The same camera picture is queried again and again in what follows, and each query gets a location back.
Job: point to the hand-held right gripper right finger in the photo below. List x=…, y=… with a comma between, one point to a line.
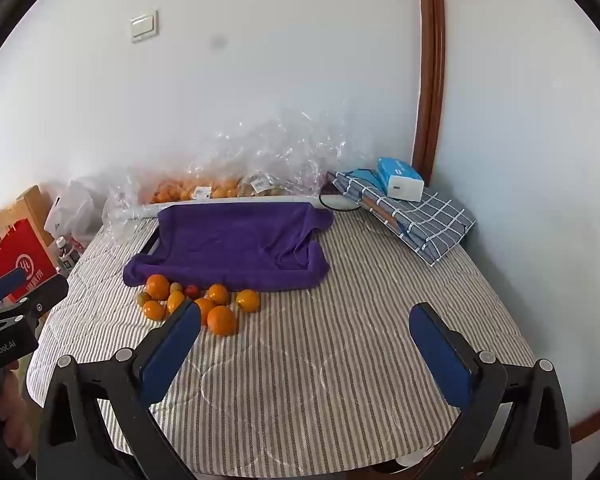
x=440, y=355

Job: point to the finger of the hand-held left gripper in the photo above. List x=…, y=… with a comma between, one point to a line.
x=5, y=282
x=40, y=305

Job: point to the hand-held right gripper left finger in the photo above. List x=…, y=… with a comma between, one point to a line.
x=172, y=355

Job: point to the pile of oranges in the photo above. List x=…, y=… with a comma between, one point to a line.
x=222, y=321

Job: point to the yellow-green round fruit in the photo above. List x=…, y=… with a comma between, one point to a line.
x=142, y=297
x=176, y=287

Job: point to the person's left hand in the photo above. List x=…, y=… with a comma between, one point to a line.
x=17, y=410

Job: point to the red paper bag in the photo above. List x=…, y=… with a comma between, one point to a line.
x=20, y=255

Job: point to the bottle with dark label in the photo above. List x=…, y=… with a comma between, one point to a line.
x=69, y=257

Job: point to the small red fruit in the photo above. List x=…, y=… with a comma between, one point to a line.
x=192, y=291

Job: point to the white plastic bag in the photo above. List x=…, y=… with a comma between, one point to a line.
x=70, y=210

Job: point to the purple towel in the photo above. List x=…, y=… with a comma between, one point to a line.
x=230, y=245

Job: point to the folded grey plaid cloth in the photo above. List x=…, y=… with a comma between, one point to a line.
x=430, y=225

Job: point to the empty clear plastic bag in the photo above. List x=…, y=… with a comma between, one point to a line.
x=120, y=200

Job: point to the white tray under towel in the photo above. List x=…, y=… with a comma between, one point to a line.
x=150, y=210

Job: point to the clear bag of oranges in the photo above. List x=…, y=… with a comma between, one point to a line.
x=180, y=192

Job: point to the blue and white box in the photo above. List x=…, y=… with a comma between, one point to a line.
x=402, y=185

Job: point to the light blue flat pack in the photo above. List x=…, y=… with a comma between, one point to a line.
x=367, y=180

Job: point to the clear bag of brown fruit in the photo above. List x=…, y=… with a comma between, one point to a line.
x=260, y=185

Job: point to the brown wooden door frame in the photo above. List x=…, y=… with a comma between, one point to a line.
x=430, y=70

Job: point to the white light switch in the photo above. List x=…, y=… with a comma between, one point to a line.
x=144, y=26

